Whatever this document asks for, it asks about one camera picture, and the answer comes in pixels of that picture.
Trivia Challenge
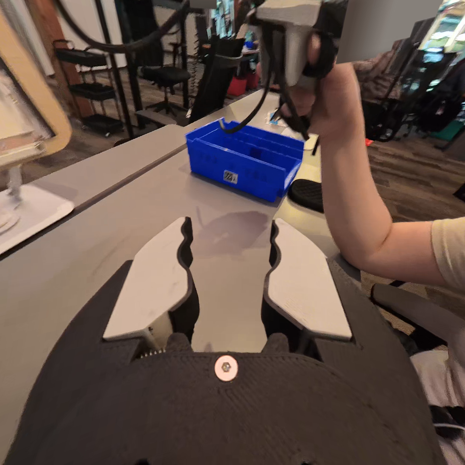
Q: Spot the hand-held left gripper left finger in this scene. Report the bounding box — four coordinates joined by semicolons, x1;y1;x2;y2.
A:
103;217;200;355

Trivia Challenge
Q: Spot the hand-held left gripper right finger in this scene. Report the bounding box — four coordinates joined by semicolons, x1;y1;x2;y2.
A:
262;218;352;342

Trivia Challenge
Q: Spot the blue plastic bin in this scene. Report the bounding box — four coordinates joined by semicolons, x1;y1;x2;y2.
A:
185;118;305;202

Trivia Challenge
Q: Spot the person's right forearm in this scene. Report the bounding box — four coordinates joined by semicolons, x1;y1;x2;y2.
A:
319;132;445;287

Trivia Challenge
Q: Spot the grey desk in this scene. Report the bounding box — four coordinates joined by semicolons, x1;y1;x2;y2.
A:
0;89;362;433

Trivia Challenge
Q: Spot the red storage bin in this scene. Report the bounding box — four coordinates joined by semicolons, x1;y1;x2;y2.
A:
229;73;260;97

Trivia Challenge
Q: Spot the black textured wrist rest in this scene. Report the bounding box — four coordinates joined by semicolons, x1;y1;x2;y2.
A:
288;179;325;214

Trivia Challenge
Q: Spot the black rolling cart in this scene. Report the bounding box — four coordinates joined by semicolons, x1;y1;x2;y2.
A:
53;39;124;138

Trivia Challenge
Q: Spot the thick black cable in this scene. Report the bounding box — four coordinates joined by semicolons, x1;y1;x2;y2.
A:
54;0;191;54

